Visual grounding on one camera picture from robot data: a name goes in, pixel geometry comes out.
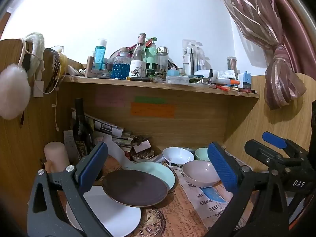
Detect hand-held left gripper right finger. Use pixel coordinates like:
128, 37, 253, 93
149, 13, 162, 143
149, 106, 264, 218
205, 143, 289, 237

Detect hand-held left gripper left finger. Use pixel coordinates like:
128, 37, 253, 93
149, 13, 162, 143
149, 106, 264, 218
27, 142, 116, 237

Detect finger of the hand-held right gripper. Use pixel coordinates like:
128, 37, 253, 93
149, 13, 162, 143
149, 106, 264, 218
262, 131, 297, 153
244, 139, 284, 165

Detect pale pink bowl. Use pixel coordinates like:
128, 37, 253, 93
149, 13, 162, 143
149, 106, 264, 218
182, 160, 221, 188

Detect mint green bowl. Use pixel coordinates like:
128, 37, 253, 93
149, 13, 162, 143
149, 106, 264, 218
195, 148, 211, 162

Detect white bowl with black spots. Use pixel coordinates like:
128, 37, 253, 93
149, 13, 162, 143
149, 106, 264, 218
162, 147, 195, 170

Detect dark brown plate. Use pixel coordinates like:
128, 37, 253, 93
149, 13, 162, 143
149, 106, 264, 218
102, 169, 168, 207

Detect white plate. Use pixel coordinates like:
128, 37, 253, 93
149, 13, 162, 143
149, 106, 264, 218
65, 185, 142, 232

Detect mint green plate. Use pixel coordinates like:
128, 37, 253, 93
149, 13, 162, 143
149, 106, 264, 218
128, 162, 176, 193

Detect white receipt strip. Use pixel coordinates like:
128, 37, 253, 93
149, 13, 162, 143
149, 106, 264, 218
64, 130, 82, 165

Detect cream mug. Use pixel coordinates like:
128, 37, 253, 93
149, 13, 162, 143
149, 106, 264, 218
44, 141, 71, 174

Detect dark wine bottle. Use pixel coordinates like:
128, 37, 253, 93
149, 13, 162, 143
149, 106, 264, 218
72, 98, 94, 163

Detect pile of magazines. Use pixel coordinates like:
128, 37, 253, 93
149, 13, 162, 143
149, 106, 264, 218
71, 107, 139, 153

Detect brown vintage newspaper sheet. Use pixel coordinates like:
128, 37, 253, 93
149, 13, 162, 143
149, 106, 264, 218
99, 153, 208, 237

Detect pink sticky note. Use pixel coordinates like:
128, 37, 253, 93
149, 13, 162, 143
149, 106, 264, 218
96, 89, 125, 107

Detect white labelled box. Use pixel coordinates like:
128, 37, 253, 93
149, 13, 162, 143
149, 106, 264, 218
217, 70, 237, 84

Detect orange sticky note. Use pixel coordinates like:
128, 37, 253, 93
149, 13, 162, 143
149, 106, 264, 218
130, 102, 175, 118

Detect jar of dark sticks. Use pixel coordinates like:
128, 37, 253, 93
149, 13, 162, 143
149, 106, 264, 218
227, 56, 237, 72

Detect green sticky note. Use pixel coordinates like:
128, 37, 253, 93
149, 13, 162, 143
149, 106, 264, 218
134, 96, 168, 104

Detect white power adapter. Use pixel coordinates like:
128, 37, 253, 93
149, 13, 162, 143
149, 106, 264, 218
32, 79, 45, 97

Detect clear plastic box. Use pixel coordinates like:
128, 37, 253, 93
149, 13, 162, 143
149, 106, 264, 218
166, 76, 190, 84

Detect black and gold pen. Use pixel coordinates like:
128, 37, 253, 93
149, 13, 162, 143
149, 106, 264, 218
126, 76, 152, 82

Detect glass bottle of blue beads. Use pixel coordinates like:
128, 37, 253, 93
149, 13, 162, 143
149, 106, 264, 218
112, 47, 131, 80

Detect patterned headband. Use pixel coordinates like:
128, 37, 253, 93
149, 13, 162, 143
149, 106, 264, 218
43, 48, 61, 94

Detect clear bottle with illustrated label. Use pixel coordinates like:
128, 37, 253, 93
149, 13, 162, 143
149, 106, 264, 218
128, 33, 148, 78

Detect white fluffy earmuffs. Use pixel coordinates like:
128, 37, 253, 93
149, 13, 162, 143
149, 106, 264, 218
0, 32, 46, 120

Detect blue liquid bottle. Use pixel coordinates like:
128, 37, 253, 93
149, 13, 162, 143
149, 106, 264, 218
94, 39, 108, 70

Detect small dark green bottle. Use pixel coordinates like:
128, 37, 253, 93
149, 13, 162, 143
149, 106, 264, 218
146, 63, 158, 78

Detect toothbrush package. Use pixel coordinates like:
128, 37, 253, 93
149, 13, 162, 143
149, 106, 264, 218
182, 39, 206, 76

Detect clear jar with silver lid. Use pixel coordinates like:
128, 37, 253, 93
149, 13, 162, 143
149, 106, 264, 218
156, 46, 169, 71

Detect green pump bottle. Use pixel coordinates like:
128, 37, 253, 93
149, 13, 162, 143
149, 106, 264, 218
146, 38, 158, 66

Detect pink striped curtain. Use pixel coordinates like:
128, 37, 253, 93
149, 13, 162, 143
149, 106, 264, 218
213, 0, 316, 110

